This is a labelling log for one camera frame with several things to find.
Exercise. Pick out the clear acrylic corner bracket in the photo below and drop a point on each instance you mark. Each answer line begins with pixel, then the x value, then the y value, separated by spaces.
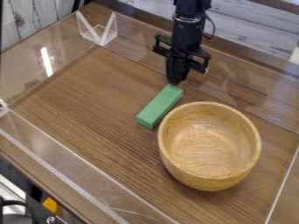
pixel 98 34

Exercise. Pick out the clear acrylic enclosure wall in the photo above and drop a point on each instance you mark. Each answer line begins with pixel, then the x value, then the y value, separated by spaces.
pixel 69 132

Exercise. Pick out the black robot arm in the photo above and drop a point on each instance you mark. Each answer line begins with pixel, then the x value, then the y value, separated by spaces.
pixel 193 8

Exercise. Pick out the yellow label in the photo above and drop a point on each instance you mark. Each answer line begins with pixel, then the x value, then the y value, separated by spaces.
pixel 51 205

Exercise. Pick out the brown wooden bowl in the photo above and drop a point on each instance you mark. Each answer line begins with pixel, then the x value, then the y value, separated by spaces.
pixel 210 145

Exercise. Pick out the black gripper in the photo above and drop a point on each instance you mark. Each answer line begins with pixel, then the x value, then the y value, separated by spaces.
pixel 182 48

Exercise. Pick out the green rectangular block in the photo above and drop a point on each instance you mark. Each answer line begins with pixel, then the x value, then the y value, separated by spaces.
pixel 159 106

